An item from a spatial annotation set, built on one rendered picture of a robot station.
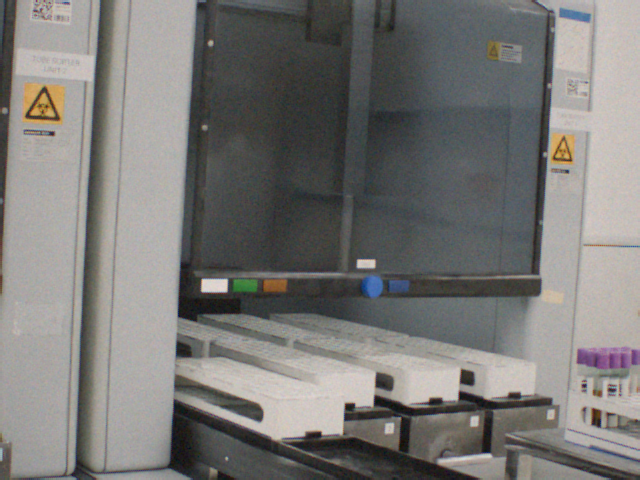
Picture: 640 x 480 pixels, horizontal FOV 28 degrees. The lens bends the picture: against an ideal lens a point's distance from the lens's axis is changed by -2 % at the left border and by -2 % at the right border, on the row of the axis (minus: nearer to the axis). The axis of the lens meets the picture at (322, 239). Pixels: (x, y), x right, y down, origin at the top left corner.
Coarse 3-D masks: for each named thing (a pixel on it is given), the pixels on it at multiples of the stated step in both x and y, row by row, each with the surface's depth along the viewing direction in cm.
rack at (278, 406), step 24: (192, 360) 175; (216, 360) 177; (192, 384) 177; (216, 384) 162; (240, 384) 158; (264, 384) 160; (288, 384) 161; (216, 408) 162; (240, 408) 170; (264, 408) 152; (288, 408) 151; (312, 408) 153; (336, 408) 155; (264, 432) 152; (288, 432) 151; (336, 432) 155
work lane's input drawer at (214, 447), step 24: (192, 408) 166; (192, 432) 163; (216, 432) 158; (240, 432) 155; (312, 432) 152; (192, 456) 163; (216, 456) 158; (240, 456) 153; (264, 456) 149; (288, 456) 146; (312, 456) 142; (336, 456) 149; (360, 456) 150; (384, 456) 149; (408, 456) 146
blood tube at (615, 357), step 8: (616, 352) 155; (616, 360) 154; (616, 368) 154; (616, 376) 154; (616, 384) 154; (608, 392) 155; (616, 392) 154; (608, 416) 155; (616, 416) 155; (608, 424) 155; (616, 424) 155
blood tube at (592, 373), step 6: (588, 354) 155; (594, 354) 155; (588, 360) 155; (594, 360) 155; (588, 366) 155; (594, 366) 155; (588, 372) 155; (594, 372) 155; (588, 378) 155; (594, 378) 155; (588, 384) 155; (594, 384) 155; (588, 390) 155; (594, 390) 155; (588, 408) 155; (594, 408) 155; (588, 414) 155; (594, 414) 155; (588, 420) 155; (594, 420) 155
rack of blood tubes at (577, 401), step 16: (576, 400) 156; (592, 400) 154; (608, 400) 152; (624, 400) 153; (576, 416) 156; (576, 432) 156; (592, 432) 154; (608, 432) 151; (624, 432) 152; (608, 448) 151; (624, 448) 149
